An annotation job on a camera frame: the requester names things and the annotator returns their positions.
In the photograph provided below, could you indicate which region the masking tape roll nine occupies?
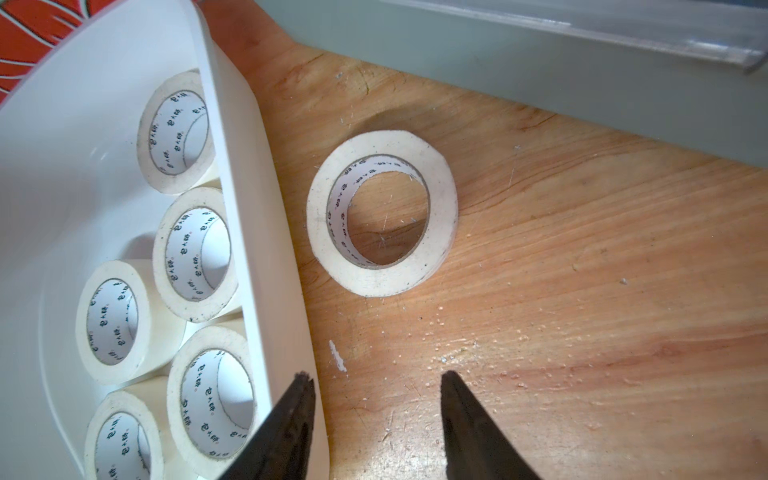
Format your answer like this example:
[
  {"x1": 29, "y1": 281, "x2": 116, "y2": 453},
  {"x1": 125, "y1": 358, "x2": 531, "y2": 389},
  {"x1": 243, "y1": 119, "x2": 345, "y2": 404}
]
[{"x1": 152, "y1": 187, "x2": 242, "y2": 323}]

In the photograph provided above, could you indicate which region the masking tape roll six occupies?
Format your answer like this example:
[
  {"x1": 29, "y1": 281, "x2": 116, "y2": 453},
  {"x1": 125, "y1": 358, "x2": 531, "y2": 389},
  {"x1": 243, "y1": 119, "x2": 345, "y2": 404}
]
[{"x1": 84, "y1": 376, "x2": 197, "y2": 479}]

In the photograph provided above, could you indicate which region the masking tape roll seven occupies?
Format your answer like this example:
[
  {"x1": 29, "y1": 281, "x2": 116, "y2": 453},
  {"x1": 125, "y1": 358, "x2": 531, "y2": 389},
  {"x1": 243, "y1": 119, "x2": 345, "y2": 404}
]
[{"x1": 136, "y1": 69, "x2": 219, "y2": 195}]

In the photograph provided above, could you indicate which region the grey lidded plastic box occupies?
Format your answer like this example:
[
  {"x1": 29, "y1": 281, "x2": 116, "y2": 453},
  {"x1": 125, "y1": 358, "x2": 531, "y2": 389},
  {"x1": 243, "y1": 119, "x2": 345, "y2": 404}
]
[{"x1": 262, "y1": 1, "x2": 767, "y2": 167}]

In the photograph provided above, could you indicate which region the masking tape roll eleven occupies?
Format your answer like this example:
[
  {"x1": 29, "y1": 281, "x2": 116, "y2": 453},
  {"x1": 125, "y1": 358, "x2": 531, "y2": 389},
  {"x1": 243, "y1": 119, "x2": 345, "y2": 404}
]
[{"x1": 167, "y1": 320, "x2": 257, "y2": 479}]

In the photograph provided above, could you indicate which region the masking tape roll eight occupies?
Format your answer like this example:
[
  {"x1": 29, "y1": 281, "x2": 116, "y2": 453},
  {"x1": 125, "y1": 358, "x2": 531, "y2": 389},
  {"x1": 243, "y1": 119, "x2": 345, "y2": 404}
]
[{"x1": 306, "y1": 130, "x2": 459, "y2": 298}]

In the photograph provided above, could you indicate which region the white plastic storage tray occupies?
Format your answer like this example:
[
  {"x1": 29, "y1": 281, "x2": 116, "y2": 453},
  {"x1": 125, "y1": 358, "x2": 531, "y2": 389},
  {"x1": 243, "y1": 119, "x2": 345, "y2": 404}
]
[{"x1": 1, "y1": 1, "x2": 314, "y2": 479}]

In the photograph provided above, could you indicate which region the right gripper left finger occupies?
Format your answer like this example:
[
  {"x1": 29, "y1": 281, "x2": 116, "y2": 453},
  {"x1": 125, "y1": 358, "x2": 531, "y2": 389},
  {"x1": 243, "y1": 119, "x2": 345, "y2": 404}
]
[{"x1": 221, "y1": 372, "x2": 316, "y2": 480}]

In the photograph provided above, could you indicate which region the masking tape roll two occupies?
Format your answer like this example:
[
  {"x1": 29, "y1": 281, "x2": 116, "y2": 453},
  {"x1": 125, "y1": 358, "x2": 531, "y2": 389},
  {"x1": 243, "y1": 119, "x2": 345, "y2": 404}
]
[{"x1": 74, "y1": 260, "x2": 186, "y2": 385}]

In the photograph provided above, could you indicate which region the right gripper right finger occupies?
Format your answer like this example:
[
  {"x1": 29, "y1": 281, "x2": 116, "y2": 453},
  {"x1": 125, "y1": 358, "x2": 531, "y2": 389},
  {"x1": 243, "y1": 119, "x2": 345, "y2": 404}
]
[{"x1": 440, "y1": 371, "x2": 539, "y2": 479}]

